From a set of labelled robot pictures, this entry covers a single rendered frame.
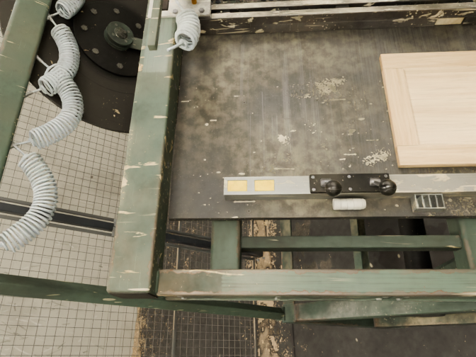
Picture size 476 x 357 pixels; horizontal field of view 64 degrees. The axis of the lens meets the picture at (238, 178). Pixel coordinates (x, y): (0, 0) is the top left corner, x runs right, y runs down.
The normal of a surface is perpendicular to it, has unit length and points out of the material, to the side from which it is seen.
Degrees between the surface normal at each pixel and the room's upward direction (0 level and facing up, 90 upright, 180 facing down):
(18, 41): 90
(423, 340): 0
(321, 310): 0
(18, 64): 90
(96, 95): 90
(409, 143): 50
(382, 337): 0
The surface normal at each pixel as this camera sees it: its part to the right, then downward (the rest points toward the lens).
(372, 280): -0.07, -0.40
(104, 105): 0.59, -0.32
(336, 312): -0.81, -0.25
